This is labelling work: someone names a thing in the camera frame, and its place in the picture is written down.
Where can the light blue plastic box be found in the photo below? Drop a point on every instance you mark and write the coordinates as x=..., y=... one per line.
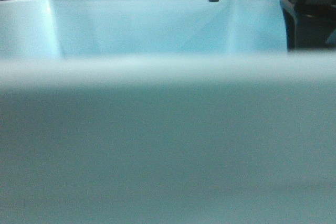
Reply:
x=162, y=111

